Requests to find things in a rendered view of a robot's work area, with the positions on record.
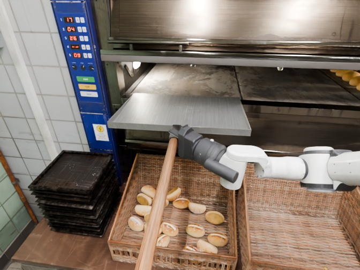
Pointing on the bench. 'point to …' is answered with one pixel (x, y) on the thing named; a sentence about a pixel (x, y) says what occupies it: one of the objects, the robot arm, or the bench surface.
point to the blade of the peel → (182, 114)
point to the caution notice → (100, 132)
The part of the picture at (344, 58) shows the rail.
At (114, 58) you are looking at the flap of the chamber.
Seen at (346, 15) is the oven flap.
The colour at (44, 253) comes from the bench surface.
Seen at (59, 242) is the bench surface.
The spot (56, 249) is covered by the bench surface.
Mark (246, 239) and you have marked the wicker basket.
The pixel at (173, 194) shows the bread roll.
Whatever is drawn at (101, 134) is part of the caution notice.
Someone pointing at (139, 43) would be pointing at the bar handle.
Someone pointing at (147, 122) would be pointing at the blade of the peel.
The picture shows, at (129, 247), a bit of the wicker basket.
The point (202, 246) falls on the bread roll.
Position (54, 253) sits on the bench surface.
